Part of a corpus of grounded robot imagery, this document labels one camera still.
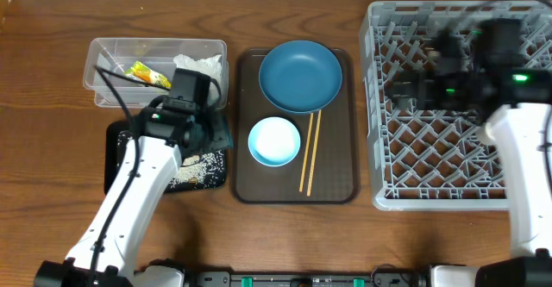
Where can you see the clear plastic waste bin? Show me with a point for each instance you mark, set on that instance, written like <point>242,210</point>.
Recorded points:
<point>119,54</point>

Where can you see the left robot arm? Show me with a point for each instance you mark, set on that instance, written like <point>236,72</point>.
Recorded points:
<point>107,252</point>

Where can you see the right wooden chopstick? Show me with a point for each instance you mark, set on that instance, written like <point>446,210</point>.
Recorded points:
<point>314,153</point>

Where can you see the light blue bowl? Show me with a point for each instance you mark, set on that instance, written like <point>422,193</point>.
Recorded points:
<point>274,141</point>

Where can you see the wooden chopstick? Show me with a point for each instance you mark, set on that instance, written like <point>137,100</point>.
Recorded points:
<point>306,152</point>
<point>314,153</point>

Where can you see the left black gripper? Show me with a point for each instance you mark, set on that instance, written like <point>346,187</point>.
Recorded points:
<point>214,130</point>

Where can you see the left wooden chopstick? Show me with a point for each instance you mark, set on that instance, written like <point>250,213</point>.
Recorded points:
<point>306,152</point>

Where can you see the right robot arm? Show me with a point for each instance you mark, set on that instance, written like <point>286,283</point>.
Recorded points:
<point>514,106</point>

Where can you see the dark blue plate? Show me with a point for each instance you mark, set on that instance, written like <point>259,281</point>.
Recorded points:
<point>300,77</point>

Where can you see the brown serving tray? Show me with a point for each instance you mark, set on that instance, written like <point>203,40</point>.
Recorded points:
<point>336,176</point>

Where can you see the black waste tray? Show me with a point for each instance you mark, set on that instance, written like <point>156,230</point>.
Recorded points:
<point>117,137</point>

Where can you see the grey dishwasher rack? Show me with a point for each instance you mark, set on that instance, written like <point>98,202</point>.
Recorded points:
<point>432,160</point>

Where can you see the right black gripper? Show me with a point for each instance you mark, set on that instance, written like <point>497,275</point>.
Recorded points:
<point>421,80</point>

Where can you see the white tissue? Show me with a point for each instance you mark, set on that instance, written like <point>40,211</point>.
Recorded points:
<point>211,67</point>

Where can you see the rice leftovers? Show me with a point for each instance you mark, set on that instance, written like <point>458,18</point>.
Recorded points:
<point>200,172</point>

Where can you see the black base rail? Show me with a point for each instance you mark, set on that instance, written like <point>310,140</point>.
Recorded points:
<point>276,279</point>

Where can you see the yellow green snack wrapper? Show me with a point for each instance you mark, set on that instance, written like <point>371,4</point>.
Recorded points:
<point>140,71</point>

